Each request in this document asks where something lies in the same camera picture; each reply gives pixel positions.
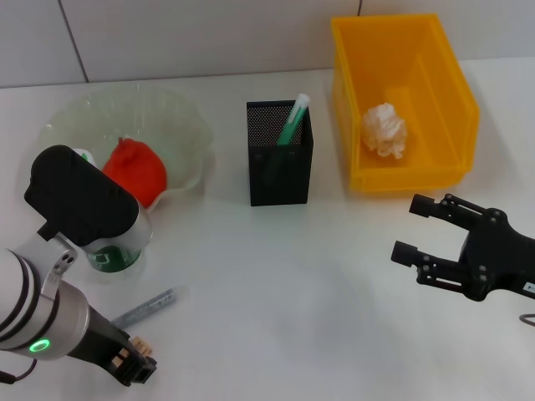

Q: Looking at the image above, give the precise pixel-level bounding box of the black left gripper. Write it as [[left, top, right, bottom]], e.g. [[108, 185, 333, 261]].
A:
[[66, 307, 159, 386]]

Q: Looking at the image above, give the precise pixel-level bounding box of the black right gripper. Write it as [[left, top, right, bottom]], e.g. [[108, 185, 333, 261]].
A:
[[390, 192, 535, 302]]

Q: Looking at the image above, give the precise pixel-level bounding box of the tan eraser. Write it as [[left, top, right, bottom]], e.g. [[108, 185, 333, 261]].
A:
[[130, 337, 154, 357]]

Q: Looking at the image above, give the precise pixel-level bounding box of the gray marker pen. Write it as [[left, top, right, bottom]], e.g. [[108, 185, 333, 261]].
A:
[[110, 284, 188, 330]]

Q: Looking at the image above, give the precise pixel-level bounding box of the white paper ball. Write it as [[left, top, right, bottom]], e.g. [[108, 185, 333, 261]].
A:
[[361, 103, 409, 160]]

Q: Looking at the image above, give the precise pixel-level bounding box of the clear green-label water bottle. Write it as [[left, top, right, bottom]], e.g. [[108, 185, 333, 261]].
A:
[[71, 146, 146, 276]]

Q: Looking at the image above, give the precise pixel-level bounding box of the green utility knife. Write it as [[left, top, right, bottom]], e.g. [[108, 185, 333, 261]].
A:
[[275, 93, 311, 147]]

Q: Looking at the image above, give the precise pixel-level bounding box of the orange fruit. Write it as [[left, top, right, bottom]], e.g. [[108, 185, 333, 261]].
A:
[[102, 136, 169, 209]]

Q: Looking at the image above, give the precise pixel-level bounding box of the black mesh pen holder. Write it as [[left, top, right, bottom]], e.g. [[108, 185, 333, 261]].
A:
[[245, 99, 314, 207]]

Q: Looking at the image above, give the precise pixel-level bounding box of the green glass fruit plate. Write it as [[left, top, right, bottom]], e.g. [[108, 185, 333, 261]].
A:
[[36, 83, 217, 221]]

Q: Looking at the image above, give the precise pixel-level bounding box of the yellow plastic bin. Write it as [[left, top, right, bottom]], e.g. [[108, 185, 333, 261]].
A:
[[331, 13, 481, 194]]

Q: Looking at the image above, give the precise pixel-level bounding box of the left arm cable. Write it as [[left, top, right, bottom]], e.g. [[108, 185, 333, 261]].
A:
[[0, 358, 39, 384]]

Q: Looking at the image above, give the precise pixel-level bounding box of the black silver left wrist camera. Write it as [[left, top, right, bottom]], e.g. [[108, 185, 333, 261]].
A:
[[23, 145, 154, 251]]

